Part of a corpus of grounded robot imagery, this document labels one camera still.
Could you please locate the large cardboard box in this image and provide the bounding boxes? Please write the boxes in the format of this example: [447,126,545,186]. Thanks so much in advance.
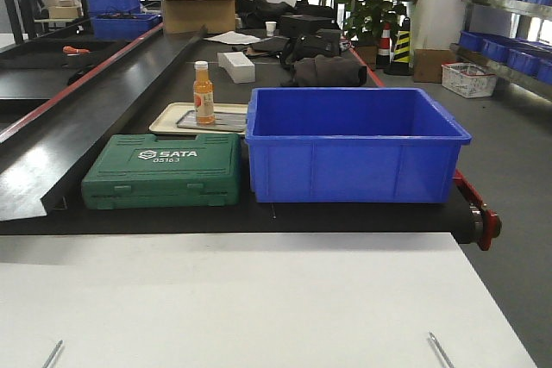
[161,0,236,34]

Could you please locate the large blue plastic bin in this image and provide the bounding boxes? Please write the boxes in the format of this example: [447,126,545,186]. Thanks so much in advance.
[245,87,472,203]

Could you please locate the beige plastic tray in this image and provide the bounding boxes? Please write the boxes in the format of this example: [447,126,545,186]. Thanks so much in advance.
[149,103,248,136]

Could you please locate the green-black screwdriver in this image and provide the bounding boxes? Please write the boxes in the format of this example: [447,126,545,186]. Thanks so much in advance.
[42,340,64,368]
[429,332,455,368]

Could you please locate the small metal tray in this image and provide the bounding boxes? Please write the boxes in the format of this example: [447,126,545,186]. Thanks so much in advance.
[176,110,247,133]

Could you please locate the black equipment box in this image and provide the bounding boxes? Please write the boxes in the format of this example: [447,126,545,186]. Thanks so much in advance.
[279,15,336,37]

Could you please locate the blue bin far left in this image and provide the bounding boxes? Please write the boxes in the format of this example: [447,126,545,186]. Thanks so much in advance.
[86,0,141,16]

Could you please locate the dark folded cloth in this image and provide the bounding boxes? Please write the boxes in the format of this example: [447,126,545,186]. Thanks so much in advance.
[281,54,367,87]

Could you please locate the yellow black traffic cone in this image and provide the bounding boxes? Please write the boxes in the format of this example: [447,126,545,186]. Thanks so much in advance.
[384,17,411,76]

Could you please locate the orange white traffic cone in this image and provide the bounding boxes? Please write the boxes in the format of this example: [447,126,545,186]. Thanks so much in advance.
[376,22,391,69]

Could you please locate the orange juice bottle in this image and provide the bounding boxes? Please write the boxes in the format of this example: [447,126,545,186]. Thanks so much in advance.
[193,60,215,125]

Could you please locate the green SATA tool case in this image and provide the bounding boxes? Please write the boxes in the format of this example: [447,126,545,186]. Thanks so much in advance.
[81,134,242,209]

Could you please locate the white plastic basket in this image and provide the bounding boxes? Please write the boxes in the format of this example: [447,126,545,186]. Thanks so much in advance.
[442,63,498,98]

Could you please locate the brown cardboard box on floor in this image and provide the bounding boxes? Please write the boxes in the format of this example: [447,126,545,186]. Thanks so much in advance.
[412,49,457,84]

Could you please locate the white foam block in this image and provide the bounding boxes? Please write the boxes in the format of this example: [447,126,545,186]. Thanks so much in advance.
[217,52,255,84]

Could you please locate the red conveyor frame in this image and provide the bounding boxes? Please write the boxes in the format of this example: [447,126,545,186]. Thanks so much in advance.
[453,169,502,251]

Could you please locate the metal shelf rack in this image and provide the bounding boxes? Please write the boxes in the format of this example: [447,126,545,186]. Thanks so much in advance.
[450,0,551,101]

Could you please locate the white paper cup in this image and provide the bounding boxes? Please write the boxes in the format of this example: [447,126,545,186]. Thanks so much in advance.
[265,21,277,37]

